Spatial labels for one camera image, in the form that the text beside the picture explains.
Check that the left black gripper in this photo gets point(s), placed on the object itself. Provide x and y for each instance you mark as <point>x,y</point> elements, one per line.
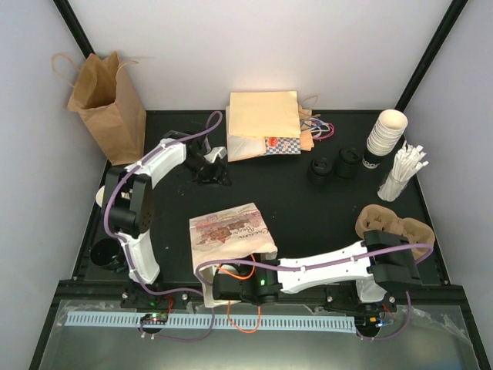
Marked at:
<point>216,176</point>

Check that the white printed paper bag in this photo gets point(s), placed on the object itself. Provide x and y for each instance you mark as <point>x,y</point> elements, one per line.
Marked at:
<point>234,233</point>

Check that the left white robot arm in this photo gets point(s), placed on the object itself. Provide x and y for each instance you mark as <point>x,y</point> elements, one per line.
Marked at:
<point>128,202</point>

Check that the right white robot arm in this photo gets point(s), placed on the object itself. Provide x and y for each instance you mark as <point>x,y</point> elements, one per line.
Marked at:
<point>378,265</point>

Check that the flat white paper bag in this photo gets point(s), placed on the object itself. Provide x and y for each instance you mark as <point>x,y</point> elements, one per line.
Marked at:
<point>242,147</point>

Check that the blue checkered paper bag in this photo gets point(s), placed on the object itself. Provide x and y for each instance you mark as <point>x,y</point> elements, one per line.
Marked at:
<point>282,146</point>

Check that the flat tan paper bag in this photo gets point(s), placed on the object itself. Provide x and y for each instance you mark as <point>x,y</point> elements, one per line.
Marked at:
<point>260,114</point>

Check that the left paper cup stack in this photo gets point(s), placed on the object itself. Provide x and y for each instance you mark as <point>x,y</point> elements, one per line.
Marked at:
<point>100,196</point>

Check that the paper cup stack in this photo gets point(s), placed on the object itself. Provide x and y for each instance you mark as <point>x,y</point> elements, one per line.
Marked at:
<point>100,196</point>
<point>385,134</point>

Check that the black lid stack left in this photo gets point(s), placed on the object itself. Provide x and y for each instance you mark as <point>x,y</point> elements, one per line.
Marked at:
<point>320,171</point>

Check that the black lid stack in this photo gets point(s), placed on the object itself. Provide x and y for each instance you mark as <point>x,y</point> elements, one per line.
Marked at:
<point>347,162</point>
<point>320,171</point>

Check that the standing brown paper bag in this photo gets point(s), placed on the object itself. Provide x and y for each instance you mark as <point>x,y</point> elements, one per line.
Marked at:
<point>108,103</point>

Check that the black lid stack right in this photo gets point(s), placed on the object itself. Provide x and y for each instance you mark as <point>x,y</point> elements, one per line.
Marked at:
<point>347,162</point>

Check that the left circuit board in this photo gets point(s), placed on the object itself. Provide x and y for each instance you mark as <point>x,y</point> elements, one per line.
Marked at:
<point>154,319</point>

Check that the circuit board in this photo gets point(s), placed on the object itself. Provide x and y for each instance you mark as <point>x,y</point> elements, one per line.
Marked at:
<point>367,323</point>
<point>154,319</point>

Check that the stack of pulp carriers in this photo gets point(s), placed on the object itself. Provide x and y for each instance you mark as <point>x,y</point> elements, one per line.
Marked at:
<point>376,217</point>

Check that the right paper cup stack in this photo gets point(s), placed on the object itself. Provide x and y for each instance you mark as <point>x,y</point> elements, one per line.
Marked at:
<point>385,134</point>

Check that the cup of wrapped straws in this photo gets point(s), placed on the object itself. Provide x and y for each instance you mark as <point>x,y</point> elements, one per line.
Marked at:
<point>408,161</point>

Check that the right circuit board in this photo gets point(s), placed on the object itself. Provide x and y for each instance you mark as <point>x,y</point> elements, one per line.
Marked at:
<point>367,323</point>

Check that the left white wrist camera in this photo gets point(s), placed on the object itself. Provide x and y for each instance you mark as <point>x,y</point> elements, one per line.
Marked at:
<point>216,153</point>

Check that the flat brown handled bag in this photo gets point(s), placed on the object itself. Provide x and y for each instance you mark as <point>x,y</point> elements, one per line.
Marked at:
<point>313,128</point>

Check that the light blue cable duct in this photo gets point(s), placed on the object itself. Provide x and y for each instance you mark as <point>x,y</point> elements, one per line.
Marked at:
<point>248,322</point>

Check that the left black frame post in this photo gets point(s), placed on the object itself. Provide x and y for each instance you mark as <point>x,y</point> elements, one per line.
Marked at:
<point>72,22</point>

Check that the black frame post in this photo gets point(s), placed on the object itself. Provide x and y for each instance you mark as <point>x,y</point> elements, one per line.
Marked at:
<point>72,22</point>
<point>443,30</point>

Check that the right black frame post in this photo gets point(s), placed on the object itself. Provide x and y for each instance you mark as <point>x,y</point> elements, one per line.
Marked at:
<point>443,30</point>

